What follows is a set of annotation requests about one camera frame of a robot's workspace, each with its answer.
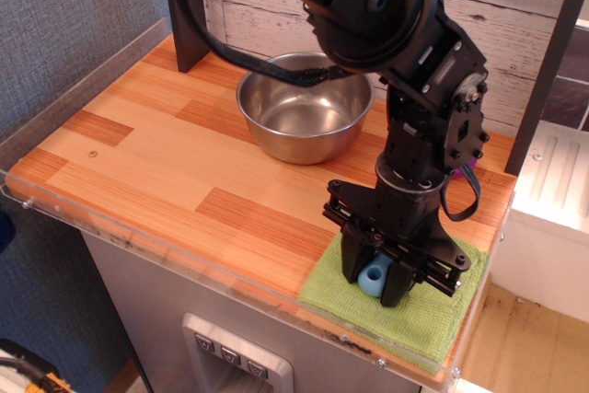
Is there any purple toy eggplant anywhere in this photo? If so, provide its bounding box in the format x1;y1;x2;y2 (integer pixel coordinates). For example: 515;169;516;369
451;158;478;179

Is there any silver dispenser panel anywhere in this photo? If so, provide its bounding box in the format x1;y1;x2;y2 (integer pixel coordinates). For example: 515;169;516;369
182;313;295;392

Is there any dark left post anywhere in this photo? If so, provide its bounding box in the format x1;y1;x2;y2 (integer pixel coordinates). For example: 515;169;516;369
167;0;209;73

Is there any dark right post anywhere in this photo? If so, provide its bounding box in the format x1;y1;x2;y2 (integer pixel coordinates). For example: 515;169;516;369
504;0;584;176

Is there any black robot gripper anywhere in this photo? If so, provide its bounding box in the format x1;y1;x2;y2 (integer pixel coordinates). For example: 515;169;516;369
323;178;471;307

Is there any blue grey toy scooper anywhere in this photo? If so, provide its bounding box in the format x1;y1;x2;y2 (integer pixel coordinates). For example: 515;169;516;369
357;253;392;298

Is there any stainless steel pot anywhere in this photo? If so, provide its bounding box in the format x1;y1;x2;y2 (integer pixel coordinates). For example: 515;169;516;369
237;72;375;165

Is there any orange black object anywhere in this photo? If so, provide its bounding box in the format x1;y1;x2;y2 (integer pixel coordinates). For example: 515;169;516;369
1;357;72;392

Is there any dark post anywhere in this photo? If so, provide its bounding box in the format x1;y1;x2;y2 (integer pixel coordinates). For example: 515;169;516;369
504;0;584;176
167;0;209;73

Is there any white toy sink unit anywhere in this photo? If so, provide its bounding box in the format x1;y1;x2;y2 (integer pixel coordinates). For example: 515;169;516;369
488;18;589;323

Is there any clear acrylic guard rail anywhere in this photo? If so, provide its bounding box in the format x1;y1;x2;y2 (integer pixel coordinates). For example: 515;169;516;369
0;168;515;378

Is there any silver toy fridge cabinet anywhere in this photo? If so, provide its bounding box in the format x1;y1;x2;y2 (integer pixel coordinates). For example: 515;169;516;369
83;234;422;392

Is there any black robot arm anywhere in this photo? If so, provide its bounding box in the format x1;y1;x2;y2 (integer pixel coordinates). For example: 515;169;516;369
302;0;489;307

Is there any green cloth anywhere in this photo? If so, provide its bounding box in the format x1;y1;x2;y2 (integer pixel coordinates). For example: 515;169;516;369
298;234;489;364

